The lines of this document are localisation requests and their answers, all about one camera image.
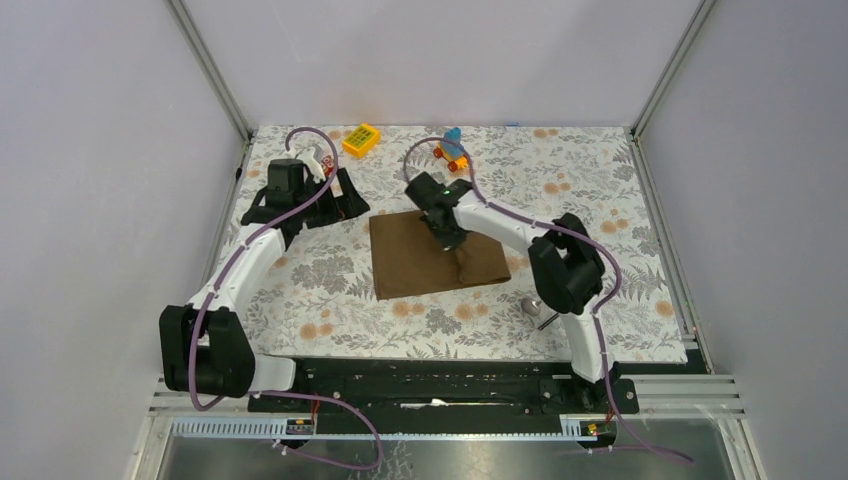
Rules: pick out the floral tablecloth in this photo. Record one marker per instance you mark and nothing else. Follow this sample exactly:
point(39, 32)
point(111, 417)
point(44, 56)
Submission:
point(318, 298)

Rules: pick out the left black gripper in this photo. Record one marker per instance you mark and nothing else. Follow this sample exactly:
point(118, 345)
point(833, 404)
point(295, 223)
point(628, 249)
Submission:
point(346, 206)

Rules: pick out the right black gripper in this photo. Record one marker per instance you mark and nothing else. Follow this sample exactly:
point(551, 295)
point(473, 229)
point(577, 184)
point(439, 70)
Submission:
point(445, 242)

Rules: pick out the brown cloth napkin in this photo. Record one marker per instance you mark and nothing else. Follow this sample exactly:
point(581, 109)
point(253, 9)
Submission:
point(407, 260)

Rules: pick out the yellow toy block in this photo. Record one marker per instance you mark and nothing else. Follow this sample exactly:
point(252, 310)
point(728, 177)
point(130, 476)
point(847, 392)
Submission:
point(360, 141)

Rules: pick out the metal spoon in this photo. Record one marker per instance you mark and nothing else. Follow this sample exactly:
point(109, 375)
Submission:
point(531, 306)

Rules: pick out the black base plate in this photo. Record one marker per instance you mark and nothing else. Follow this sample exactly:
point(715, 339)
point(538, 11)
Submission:
point(458, 397)

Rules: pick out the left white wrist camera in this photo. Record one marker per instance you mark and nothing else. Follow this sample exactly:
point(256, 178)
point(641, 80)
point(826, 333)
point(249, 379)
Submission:
point(312, 158)

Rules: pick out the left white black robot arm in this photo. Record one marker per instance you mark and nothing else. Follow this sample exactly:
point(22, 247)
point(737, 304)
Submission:
point(203, 344)

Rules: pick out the blue orange toy car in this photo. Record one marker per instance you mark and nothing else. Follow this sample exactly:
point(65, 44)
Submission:
point(449, 149)

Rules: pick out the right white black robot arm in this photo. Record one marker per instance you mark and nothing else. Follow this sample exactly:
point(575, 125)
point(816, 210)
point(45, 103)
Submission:
point(566, 263)

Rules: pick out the red toy block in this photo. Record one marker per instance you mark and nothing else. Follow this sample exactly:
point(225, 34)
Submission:
point(328, 165)

